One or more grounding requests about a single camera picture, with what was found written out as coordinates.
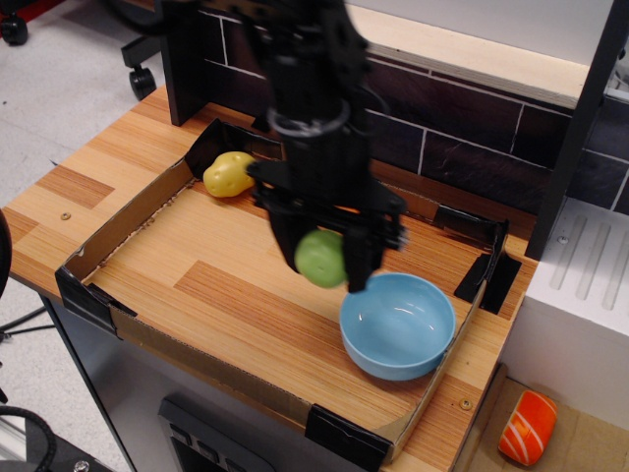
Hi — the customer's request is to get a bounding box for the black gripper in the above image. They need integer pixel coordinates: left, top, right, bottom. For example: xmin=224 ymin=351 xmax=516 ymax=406
xmin=248 ymin=117 xmax=406 ymax=293

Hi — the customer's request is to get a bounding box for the green toy pear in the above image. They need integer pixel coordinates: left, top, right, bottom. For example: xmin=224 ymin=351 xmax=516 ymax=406
xmin=295 ymin=229 xmax=347 ymax=288

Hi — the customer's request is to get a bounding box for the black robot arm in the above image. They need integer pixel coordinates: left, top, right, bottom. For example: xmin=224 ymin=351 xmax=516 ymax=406
xmin=212 ymin=1 xmax=406 ymax=293

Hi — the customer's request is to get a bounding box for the light blue bowl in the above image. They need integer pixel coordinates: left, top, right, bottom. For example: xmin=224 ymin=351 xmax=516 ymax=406
xmin=339 ymin=273 xmax=456 ymax=382

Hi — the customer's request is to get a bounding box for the yellow toy potato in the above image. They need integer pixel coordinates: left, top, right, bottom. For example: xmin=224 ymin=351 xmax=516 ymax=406
xmin=202 ymin=151 xmax=255 ymax=198

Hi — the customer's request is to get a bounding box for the black oven control panel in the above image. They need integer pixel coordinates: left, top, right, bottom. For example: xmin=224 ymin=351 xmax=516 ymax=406
xmin=158 ymin=393 xmax=275 ymax=471

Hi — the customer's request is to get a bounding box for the black office chair base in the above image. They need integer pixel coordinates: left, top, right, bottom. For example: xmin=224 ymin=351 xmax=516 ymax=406
xmin=121 ymin=36 xmax=161 ymax=101

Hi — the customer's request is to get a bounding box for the cardboard fence with black tape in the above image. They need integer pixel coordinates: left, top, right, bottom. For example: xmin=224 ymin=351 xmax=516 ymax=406
xmin=55 ymin=114 xmax=530 ymax=471

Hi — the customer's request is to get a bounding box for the white toy sink drainboard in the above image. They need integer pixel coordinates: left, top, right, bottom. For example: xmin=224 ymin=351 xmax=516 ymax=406
xmin=502 ymin=199 xmax=628 ymax=428

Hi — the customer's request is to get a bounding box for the orange salmon sushi toy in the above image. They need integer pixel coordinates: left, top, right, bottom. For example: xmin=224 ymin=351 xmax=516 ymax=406
xmin=497 ymin=390 xmax=558 ymax=466

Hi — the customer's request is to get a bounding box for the black caster wheel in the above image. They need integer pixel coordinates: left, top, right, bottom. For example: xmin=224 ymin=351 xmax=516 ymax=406
xmin=1 ymin=13 xmax=29 ymax=46

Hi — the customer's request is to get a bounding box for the black upright post left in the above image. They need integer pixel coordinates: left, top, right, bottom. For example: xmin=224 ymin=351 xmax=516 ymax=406
xmin=154 ymin=1 xmax=207 ymax=126

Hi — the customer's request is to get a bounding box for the dark grey upright post right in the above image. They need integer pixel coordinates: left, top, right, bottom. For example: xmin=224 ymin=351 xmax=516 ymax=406
xmin=525 ymin=0 xmax=628 ymax=261

